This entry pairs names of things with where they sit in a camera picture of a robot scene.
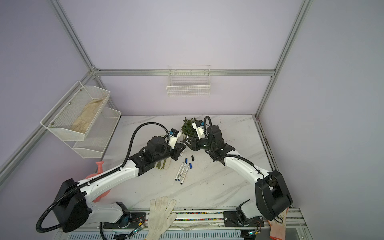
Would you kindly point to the white wire basket back wall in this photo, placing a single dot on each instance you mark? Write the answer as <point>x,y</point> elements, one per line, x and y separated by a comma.
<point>188,80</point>

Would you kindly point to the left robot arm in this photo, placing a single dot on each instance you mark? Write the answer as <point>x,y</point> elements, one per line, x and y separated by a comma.
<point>75,203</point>

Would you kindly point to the white marker blue tip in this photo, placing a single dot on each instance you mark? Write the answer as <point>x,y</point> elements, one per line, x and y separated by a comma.
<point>179,171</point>

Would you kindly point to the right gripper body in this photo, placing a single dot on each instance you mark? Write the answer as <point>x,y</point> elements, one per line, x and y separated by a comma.
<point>203,144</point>

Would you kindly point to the lower white mesh shelf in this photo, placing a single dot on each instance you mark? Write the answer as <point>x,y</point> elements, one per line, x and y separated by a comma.
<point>96,142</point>

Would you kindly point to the beige glove in shelf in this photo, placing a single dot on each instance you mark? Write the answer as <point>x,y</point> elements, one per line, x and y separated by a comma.
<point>83,121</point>

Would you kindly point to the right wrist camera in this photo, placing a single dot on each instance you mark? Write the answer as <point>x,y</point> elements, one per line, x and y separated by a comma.
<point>199,127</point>

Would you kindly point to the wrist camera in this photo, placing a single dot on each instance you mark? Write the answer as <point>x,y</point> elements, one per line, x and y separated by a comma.
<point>173,137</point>
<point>199,127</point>

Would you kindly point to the white marker blue cap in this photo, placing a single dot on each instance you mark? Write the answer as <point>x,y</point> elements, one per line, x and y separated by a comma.
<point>186,163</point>

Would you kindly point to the upper white mesh shelf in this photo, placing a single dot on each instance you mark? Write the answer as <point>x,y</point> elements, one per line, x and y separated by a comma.
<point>60,118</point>

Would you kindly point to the orange white glove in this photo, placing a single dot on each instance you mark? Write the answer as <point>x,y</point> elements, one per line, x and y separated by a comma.
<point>278,230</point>

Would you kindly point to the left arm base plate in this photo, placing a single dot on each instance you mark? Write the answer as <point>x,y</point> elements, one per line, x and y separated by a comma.
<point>127,221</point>

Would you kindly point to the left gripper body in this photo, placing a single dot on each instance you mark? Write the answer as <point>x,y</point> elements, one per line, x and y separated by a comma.
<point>168,152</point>

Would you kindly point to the potted green plant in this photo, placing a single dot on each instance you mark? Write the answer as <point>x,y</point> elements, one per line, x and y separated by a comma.
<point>187,127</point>

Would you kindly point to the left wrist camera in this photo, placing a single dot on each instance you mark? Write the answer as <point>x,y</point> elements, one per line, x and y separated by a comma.
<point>173,137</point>

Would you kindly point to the white work glove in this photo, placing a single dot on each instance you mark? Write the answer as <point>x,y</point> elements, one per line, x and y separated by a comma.
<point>160,217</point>

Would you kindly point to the white mesh shelf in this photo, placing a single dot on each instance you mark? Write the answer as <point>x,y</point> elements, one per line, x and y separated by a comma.
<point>60,118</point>
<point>96,142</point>

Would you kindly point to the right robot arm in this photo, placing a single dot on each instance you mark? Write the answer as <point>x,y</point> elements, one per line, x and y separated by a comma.
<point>272,196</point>

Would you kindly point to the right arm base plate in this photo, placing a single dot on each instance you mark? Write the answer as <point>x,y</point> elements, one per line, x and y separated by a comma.
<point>237,219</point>

